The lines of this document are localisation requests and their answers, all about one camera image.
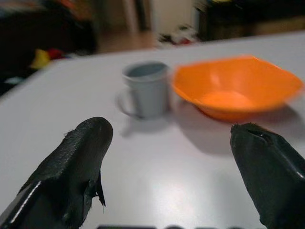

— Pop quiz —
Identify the orange plastic bowl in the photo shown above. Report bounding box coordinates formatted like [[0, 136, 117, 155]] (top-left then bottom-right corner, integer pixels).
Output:
[[172, 54, 305, 122]]

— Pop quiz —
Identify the yellow and red toy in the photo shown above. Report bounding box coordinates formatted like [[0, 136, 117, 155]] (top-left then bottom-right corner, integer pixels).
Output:
[[30, 47, 63, 70]]

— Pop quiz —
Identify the dark wooden cabinet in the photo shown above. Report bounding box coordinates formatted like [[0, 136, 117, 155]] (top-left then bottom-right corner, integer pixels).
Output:
[[194, 0, 305, 42]]

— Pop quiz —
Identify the black and white plush toy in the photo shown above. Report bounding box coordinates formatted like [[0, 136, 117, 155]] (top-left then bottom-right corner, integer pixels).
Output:
[[157, 23, 199, 45]]

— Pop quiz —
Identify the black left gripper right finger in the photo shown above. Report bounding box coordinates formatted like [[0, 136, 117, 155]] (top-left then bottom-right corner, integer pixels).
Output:
[[230, 123, 305, 229]]

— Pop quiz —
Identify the grey plastic mug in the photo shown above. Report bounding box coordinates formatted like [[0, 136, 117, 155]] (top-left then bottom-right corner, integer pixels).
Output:
[[116, 61, 170, 119]]

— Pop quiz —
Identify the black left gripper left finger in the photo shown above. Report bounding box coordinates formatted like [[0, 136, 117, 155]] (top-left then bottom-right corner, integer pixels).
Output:
[[0, 116, 114, 229]]

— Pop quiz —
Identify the dark sofa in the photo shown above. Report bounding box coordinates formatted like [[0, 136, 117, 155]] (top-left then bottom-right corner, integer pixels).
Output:
[[0, 0, 100, 83]]

